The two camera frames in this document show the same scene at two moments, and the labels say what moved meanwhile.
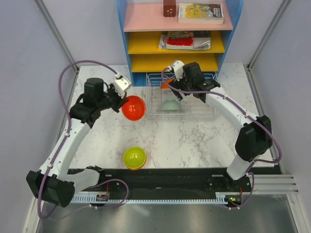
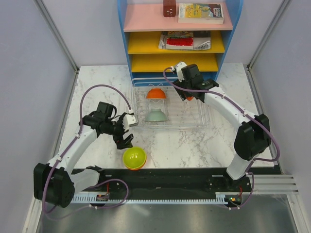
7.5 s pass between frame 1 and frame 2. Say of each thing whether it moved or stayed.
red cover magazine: stayed
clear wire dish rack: moved
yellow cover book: stayed
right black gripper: stayed
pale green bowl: moved
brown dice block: stayed
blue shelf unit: stayed
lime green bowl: stayed
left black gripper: moved
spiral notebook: stayed
